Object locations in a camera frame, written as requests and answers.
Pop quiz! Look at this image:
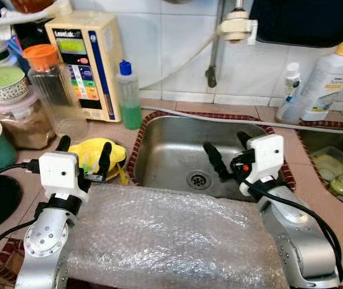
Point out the white detergent bottle yellow cap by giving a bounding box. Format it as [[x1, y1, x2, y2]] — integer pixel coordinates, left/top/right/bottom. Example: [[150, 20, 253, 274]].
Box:
[[301, 43, 343, 122]]

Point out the beige water ionizer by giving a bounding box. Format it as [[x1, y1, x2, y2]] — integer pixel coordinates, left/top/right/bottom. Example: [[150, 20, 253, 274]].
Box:
[[45, 11, 125, 123]]

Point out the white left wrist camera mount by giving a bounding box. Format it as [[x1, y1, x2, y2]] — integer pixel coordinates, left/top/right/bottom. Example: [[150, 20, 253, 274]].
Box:
[[39, 152, 88, 203]]

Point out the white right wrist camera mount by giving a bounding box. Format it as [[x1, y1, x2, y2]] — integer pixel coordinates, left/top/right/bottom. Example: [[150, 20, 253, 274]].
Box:
[[247, 134, 286, 182]]

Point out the dark metal faucet pipe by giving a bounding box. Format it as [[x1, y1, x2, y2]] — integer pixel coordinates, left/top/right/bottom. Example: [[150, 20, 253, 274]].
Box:
[[204, 0, 244, 89]]

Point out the white ionizer hose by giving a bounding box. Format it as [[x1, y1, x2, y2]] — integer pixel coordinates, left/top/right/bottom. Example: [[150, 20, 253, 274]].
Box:
[[0, 3, 73, 30]]

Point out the white curved filter hose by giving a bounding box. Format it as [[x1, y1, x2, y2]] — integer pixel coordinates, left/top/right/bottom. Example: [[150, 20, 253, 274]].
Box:
[[138, 33, 226, 91]]

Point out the steel sink basin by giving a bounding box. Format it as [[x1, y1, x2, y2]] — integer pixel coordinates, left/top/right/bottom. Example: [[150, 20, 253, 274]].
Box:
[[128, 113, 294, 204], [295, 126, 343, 213]]

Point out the brown powder jar pink lid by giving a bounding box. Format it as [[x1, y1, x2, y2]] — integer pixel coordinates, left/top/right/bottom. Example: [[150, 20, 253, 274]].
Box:
[[0, 90, 58, 151]]

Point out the clear jar orange lid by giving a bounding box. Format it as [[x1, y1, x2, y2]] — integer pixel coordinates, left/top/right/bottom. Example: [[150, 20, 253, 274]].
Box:
[[22, 44, 90, 140]]

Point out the yellow plastic bowl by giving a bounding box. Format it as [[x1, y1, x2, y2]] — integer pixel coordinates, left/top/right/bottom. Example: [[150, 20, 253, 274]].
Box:
[[69, 137, 128, 176]]

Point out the grey hose along sink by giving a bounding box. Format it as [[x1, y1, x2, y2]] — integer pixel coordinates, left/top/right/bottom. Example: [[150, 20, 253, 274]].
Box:
[[141, 105, 343, 133]]

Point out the beige faucet water filter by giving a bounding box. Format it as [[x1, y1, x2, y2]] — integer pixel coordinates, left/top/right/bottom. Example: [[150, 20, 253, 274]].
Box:
[[216, 9, 260, 45]]

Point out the patterned bowl green lid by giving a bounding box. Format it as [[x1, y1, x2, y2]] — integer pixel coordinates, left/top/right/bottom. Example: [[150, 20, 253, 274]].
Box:
[[0, 65, 31, 104]]

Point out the green liquid bottle blue cap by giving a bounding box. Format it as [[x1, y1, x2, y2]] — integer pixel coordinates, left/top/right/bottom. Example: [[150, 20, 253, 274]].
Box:
[[117, 59, 143, 131]]

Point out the black pan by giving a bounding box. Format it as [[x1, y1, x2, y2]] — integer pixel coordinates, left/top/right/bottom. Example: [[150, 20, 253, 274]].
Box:
[[250, 0, 343, 49]]

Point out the small white spray bottle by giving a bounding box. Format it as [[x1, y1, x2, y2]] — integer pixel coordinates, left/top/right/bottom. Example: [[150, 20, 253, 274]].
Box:
[[277, 62, 306, 125]]

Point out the clear bubble wrap sheet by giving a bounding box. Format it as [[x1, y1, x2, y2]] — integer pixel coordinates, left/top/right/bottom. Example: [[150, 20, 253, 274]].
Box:
[[68, 182, 288, 289]]

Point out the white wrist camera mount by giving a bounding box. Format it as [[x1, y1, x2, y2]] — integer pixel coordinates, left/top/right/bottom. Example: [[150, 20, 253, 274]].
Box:
[[247, 134, 286, 182], [39, 152, 88, 203]]

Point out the clear plastic container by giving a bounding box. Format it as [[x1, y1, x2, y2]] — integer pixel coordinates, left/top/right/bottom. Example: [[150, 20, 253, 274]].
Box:
[[310, 146, 343, 181]]

